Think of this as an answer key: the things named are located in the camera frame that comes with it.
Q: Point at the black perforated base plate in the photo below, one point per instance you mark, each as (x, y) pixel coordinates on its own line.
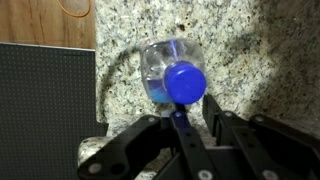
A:
(43, 110)

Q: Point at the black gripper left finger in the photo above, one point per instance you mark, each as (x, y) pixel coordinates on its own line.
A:
(186, 143)

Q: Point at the Fiji water bottle blue cap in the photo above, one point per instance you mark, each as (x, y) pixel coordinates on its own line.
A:
(185, 83)

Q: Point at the orange rimmed round disc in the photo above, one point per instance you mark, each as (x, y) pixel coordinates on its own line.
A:
(75, 6)

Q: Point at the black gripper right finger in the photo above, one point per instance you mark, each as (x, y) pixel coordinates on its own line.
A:
(260, 146)

